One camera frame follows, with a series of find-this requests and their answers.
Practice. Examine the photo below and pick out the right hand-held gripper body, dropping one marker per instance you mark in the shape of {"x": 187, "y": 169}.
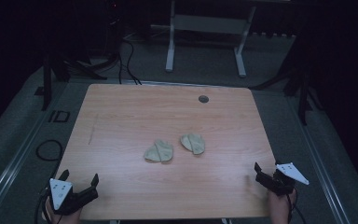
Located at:
{"x": 290, "y": 172}

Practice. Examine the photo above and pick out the grey table grommet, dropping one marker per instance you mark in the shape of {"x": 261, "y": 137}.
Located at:
{"x": 203, "y": 99}

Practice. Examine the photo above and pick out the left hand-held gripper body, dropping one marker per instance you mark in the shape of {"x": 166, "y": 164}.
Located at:
{"x": 60, "y": 193}

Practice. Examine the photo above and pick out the white metal stand frame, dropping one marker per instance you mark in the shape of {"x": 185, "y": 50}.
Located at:
{"x": 205, "y": 24}

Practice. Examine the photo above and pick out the black tripod legs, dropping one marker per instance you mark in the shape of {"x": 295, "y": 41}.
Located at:
{"x": 88, "y": 67}

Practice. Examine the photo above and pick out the black metal stand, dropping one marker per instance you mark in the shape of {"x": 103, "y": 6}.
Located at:
{"x": 46, "y": 84}
{"x": 304, "y": 93}

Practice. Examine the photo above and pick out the person's right hand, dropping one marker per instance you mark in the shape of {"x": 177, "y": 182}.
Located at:
{"x": 280, "y": 208}

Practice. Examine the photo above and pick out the person's left hand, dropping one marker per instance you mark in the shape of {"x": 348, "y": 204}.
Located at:
{"x": 65, "y": 218}

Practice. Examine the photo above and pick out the metal floor rail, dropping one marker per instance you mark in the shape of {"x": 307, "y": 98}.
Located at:
{"x": 318, "y": 161}
{"x": 15, "y": 158}

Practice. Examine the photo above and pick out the beige soft piece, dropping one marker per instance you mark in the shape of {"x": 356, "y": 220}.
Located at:
{"x": 159, "y": 151}
{"x": 193, "y": 143}

